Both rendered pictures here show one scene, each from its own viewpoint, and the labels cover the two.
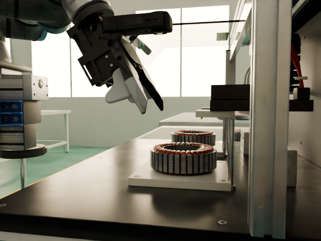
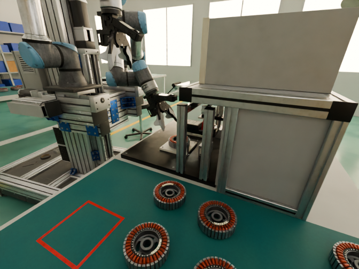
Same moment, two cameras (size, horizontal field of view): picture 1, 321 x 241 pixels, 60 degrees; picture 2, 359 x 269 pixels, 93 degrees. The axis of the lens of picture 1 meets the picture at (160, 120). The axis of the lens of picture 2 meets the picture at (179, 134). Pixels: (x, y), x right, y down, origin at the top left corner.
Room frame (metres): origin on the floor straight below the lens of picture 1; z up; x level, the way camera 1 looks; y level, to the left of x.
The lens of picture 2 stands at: (-0.31, -0.24, 1.20)
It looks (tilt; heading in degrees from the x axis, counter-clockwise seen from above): 24 degrees down; 15
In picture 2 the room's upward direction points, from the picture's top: 1 degrees clockwise
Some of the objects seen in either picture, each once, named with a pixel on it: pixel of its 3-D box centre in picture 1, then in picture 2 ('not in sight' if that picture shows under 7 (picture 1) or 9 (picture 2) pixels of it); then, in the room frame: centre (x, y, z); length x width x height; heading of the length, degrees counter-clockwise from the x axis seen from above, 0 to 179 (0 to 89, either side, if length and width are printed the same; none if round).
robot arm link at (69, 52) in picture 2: not in sight; (65, 55); (0.56, 0.66, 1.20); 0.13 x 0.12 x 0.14; 170
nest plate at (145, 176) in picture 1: (183, 171); (179, 145); (0.47, -0.04, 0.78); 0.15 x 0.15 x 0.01; 79
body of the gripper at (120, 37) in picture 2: not in sight; (111, 30); (0.35, 0.20, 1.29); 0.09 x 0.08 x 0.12; 88
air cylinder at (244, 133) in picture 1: (252, 141); (218, 131); (0.68, -0.23, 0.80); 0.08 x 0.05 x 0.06; 169
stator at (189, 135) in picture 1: (193, 138); not in sight; (0.70, -0.08, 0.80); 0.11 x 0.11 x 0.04
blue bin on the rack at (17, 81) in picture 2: not in sight; (13, 84); (3.40, 5.78, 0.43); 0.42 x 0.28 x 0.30; 81
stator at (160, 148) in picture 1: (183, 157); (179, 141); (0.47, -0.04, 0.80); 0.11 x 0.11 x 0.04
